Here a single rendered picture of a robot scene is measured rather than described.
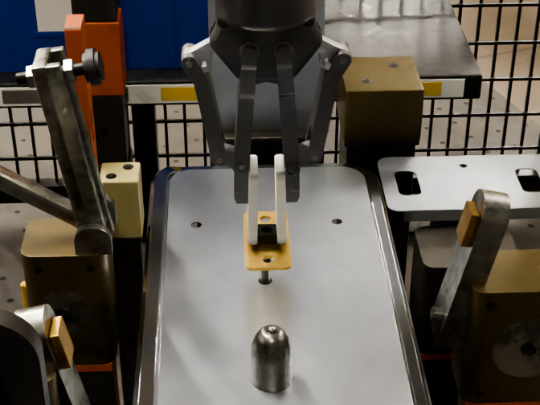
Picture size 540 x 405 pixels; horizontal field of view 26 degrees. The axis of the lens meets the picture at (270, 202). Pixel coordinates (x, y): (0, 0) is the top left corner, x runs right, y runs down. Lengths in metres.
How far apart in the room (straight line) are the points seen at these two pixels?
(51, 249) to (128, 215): 0.10
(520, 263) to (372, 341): 0.14
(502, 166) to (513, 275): 0.25
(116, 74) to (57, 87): 0.33
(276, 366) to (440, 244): 0.28
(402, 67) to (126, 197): 0.35
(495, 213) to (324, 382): 0.18
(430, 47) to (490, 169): 0.22
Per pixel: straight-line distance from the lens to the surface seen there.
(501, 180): 1.16
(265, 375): 0.89
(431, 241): 1.10
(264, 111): 1.22
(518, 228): 1.65
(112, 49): 1.21
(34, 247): 0.98
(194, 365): 0.92
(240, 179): 0.94
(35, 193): 0.96
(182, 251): 1.04
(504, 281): 0.95
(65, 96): 0.90
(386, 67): 1.23
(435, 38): 1.38
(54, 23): 1.28
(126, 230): 1.05
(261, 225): 0.98
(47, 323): 0.81
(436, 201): 1.12
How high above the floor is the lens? 1.60
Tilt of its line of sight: 33 degrees down
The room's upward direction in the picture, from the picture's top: straight up
